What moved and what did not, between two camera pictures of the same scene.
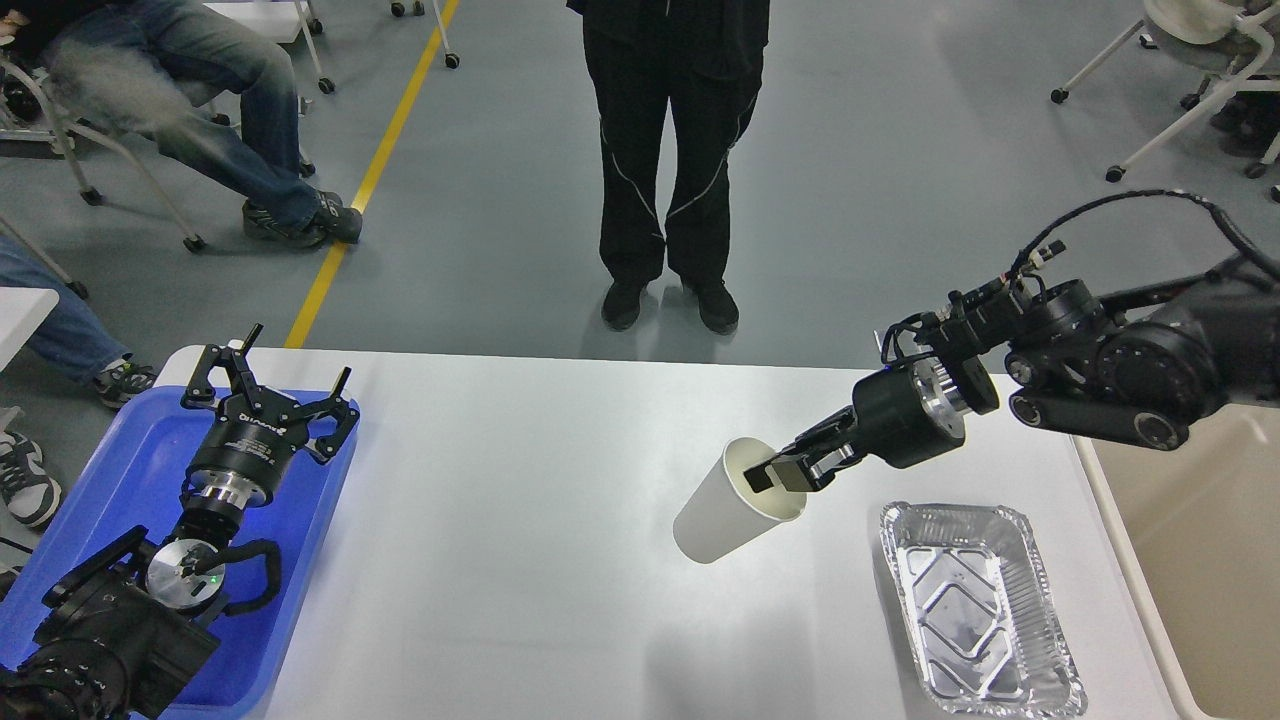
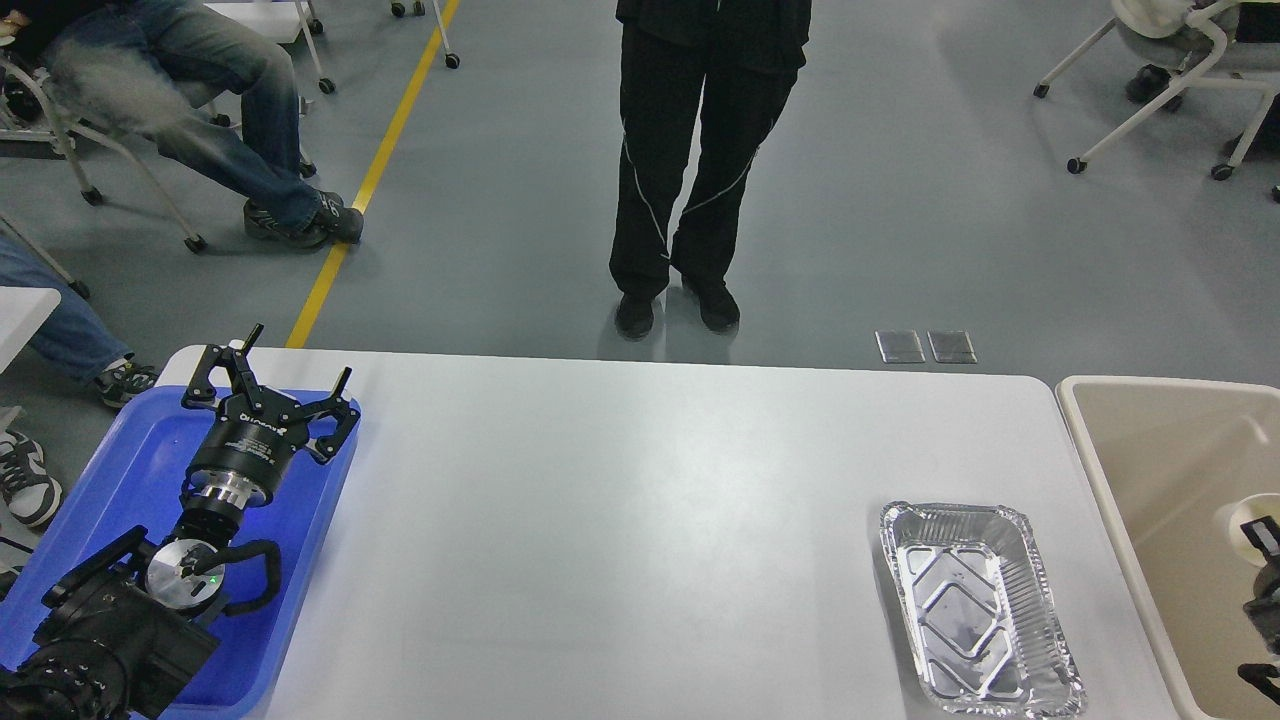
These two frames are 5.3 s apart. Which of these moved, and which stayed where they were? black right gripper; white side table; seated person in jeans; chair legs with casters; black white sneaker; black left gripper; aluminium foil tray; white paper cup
Moved: white paper cup; black left gripper
Stayed: chair legs with casters; black right gripper; seated person in jeans; aluminium foil tray; black white sneaker; white side table
